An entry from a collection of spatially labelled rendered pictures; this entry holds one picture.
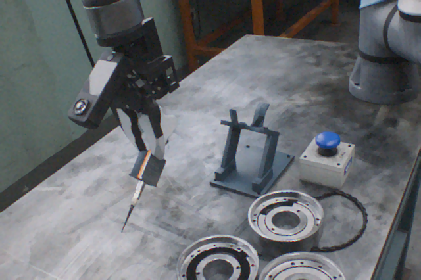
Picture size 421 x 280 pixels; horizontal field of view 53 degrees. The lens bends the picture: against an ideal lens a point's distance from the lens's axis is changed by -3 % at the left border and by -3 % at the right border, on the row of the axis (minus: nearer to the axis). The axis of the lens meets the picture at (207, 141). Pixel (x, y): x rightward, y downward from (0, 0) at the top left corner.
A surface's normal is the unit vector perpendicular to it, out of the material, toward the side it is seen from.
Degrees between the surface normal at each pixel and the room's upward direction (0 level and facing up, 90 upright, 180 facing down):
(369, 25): 90
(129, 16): 88
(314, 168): 90
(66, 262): 0
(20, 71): 90
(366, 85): 72
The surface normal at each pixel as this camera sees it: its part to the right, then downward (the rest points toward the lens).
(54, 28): 0.83, 0.20
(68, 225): -0.13, -0.84
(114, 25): 0.11, 0.51
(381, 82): -0.46, 0.25
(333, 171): -0.54, 0.51
